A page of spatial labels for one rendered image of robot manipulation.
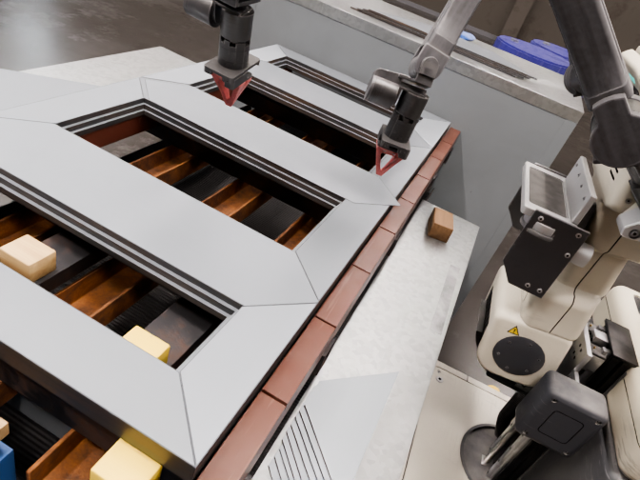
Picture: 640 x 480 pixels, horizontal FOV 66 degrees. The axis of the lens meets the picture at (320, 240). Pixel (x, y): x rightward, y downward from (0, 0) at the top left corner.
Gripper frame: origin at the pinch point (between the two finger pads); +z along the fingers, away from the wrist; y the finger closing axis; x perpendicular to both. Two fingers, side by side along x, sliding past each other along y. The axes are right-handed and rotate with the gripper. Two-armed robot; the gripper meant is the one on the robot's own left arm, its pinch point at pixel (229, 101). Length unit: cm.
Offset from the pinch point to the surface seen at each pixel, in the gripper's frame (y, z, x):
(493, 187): -89, 50, 64
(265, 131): -17.6, 17.5, 0.8
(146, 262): 38.8, 5.0, 11.0
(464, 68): -97, 17, 34
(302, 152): -16.2, 16.8, 12.4
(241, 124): -15.6, 17.2, -5.1
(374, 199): -10.8, 14.8, 34.3
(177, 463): 62, -2, 35
